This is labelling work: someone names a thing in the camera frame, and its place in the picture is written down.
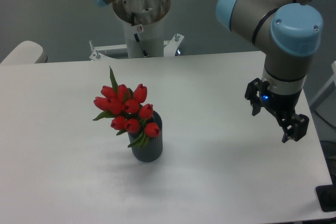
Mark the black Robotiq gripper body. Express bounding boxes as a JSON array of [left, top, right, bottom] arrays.
[[258, 89, 301, 122]]

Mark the white metal base frame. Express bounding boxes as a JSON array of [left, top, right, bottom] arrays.
[[89, 33, 185, 60]]

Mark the red tulip bouquet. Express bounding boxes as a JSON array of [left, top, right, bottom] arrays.
[[93, 68, 154, 136]]

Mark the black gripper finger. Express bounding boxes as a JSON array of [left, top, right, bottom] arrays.
[[245, 78, 268, 116], [277, 112, 309, 143]]

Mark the dark grey ribbed vase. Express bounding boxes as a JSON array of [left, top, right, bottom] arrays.
[[128, 111, 163, 163]]

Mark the white furniture at right edge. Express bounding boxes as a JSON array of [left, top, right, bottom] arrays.
[[309, 61, 335, 110]]

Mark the white chair back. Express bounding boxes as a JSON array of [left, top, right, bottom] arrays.
[[1, 40, 48, 66]]

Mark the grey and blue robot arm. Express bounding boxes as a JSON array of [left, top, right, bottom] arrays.
[[94, 0, 323, 142]]

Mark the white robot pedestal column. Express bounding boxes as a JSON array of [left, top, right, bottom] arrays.
[[122, 21, 164, 59]]

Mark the black table corner device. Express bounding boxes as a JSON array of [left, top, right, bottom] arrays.
[[316, 185, 335, 212]]

